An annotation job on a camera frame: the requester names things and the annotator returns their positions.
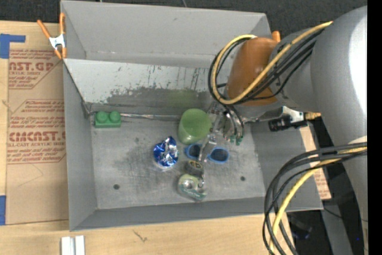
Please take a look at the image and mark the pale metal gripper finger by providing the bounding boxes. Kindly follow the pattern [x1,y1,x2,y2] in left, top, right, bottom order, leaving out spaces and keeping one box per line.
[199,134,218,166]
[207,103,222,137]

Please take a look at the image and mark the black and yellow small roll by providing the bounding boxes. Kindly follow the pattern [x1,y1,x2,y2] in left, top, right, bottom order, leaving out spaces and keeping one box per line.
[184,159,205,176]

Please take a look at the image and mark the green plastic cup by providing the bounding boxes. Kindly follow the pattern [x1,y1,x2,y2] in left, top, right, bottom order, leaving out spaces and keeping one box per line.
[178,108,213,146]

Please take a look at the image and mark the clear green tape dispenser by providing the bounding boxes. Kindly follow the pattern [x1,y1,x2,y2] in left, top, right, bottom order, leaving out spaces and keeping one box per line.
[177,173,208,202]

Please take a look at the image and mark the blue crumpled foil packet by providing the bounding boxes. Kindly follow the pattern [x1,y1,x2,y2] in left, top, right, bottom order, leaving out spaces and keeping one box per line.
[152,136,180,170]

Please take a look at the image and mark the grey metal bin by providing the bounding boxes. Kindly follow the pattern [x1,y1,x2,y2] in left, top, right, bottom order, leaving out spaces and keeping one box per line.
[59,0,325,232]

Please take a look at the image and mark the green toy brick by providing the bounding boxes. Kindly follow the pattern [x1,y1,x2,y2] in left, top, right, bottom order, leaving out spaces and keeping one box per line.
[94,110,122,129]

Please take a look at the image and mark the brown cardboard board red print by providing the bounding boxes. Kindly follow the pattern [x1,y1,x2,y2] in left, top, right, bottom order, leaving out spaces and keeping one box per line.
[0,20,332,225]

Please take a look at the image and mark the black cylinder on white bracket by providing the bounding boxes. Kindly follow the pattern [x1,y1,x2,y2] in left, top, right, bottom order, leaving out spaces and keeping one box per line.
[268,106,322,133]

